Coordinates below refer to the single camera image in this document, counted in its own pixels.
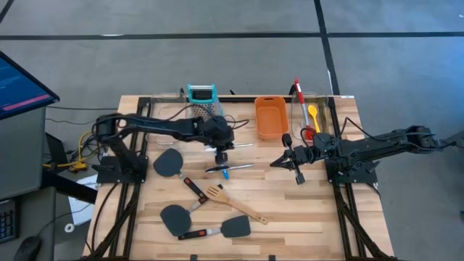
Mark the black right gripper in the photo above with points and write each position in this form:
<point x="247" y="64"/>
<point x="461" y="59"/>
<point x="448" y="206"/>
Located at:
<point x="304" y="154"/>

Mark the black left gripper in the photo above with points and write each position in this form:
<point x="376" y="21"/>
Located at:
<point x="217" y="134"/>

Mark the blue silicone spoon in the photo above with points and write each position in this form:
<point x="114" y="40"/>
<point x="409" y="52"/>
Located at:
<point x="225" y="175"/>

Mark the yellow silicone spoon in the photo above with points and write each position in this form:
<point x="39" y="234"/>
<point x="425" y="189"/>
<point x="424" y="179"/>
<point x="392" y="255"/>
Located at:
<point x="312" y="109"/>

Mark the wooden slotted spatula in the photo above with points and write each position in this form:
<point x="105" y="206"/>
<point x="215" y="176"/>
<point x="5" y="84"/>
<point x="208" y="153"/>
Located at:
<point x="217" y="194"/>

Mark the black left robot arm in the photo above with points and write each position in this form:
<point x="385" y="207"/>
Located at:
<point x="152" y="125"/>

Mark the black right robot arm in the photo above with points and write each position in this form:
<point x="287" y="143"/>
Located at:
<point x="380" y="145"/>

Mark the clear plastic bin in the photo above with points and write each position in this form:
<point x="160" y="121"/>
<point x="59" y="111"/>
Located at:
<point x="295" y="123"/>
<point x="163" y="105"/>

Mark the teal steel box grater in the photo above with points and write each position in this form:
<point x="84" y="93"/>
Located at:
<point x="201" y="94"/>

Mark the orange plastic bin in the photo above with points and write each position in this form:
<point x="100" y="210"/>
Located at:
<point x="270" y="119"/>

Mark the black cart leg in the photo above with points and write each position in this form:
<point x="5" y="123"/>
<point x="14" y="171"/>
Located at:
<point x="69" y="186"/>

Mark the white paper sheet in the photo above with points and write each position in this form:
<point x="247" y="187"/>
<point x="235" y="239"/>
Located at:
<point x="81" y="214"/>

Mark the dark gray floor stand leg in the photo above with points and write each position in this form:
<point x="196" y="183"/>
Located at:
<point x="455" y="139"/>

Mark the white tape roll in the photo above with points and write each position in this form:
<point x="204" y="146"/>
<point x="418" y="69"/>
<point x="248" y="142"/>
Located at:
<point x="66" y="228"/>

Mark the computer monitor with blue screen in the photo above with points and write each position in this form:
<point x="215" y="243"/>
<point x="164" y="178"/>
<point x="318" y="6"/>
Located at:
<point x="18" y="90"/>

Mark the black computer mouse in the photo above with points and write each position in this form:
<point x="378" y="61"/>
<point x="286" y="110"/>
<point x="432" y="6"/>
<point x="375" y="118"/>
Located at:
<point x="27" y="250"/>

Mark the black keyboard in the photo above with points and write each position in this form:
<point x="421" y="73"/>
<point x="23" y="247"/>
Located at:
<point x="7" y="224"/>

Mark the black aluminium table frame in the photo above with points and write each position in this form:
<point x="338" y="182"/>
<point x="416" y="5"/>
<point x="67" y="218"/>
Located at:
<point x="239" y="98"/>

